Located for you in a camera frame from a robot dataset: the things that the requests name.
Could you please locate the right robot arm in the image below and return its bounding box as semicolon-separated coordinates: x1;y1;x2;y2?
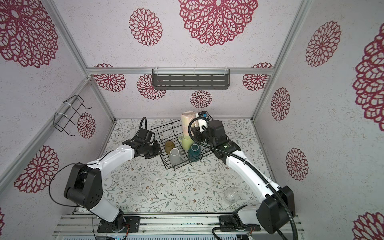
188;117;299;240

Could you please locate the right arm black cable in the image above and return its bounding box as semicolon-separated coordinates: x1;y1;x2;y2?
187;116;299;240

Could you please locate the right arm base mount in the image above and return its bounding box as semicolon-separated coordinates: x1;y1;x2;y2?
219;205;261;232

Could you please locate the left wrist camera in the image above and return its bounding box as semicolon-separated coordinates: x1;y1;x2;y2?
135;128;154;144

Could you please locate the dark green mug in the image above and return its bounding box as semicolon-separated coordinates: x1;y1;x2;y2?
189;144;201;162

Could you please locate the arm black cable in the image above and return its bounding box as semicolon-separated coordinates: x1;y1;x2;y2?
48;116;149;208
187;116;299;240

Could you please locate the grey wall shelf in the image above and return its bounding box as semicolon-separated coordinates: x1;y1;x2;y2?
152;69;231;90

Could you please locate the black wire wall holder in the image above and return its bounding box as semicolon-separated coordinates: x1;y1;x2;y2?
53;95;91;137

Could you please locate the pink purple mug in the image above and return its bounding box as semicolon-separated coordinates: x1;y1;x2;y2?
181;111;196;139

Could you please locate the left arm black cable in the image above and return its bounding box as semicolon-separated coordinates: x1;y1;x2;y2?
48;116;149;208

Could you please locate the black wire dish rack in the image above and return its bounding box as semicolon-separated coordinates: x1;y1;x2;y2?
149;111;221;172

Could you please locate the light green mug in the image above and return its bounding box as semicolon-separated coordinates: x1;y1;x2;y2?
179;136;194;151

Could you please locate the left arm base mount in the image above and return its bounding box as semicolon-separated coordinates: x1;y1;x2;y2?
97;216;141;233

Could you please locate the amber glass cup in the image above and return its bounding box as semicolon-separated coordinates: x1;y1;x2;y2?
165;141;176;155

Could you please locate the clear glass cup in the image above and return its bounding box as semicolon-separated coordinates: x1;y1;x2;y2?
224;188;239;205

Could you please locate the cream grey mug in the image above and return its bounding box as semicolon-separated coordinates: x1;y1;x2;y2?
169;148;185;166

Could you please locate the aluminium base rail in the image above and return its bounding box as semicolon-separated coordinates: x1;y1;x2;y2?
52;212;306;237

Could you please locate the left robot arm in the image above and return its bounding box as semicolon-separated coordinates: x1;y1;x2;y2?
64;128;161;225

